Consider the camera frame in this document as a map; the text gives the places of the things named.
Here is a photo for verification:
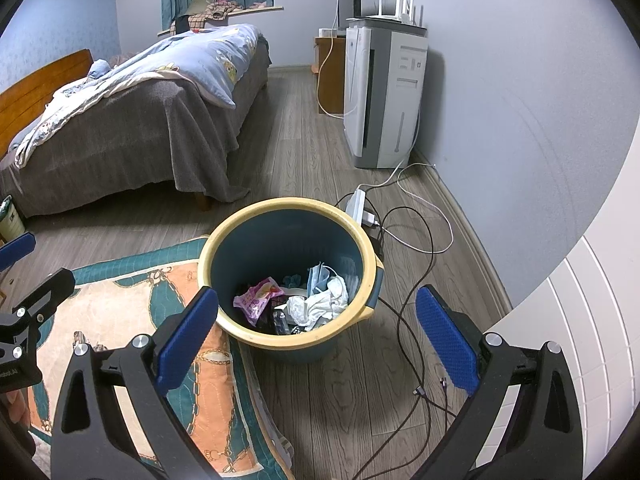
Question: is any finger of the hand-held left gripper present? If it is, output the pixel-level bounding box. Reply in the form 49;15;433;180
0;232;37;273
0;267;76;361

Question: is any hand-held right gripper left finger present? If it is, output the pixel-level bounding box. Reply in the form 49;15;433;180
50;285;221;480

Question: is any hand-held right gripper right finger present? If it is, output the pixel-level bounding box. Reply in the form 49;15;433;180
415;285;583;480

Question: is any pink snack wrapper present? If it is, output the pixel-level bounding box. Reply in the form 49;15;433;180
233;276;282;328

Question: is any teal bin with yellow rim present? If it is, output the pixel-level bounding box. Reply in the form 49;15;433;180
197;197;387;365

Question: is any textured white tissue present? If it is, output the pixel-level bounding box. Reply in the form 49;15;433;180
286;296;313;328

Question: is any blue face mask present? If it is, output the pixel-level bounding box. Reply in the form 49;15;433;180
306;261;361;306

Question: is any small lined waste bin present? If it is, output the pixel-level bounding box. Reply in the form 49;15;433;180
0;195;26;241

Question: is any teal and orange printed mat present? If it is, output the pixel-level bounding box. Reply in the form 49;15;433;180
25;235;296;480

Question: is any white panelled cabinet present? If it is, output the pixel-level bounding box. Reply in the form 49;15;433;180
482;232;640;461

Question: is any bed with grey cover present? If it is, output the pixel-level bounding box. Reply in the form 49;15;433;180
0;24;273;218

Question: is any white power strip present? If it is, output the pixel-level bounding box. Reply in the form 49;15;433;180
345;187;368;223

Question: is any wooden headboard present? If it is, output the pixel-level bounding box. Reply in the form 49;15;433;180
0;49;95;158

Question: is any white air purifier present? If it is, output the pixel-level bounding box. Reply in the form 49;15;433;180
343;16;430;169

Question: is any blue cartoon quilt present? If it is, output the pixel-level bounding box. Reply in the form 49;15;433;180
14;24;263;168

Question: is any wooden media cabinet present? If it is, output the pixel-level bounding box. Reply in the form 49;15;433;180
314;35;347;115

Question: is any pile of clothes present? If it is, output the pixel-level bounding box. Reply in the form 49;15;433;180
172;0;276;31

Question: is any white router with antennas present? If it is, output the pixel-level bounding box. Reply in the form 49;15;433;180
357;0;428;28

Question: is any black cable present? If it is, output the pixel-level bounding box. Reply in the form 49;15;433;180
334;195;481;480

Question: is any long white looped cable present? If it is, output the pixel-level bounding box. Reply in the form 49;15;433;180
372;162;455;255

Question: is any white purifier cable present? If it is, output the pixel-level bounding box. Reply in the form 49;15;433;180
356;110;421;193

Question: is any white monitor cable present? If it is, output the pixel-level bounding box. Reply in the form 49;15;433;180
315;0;351;118

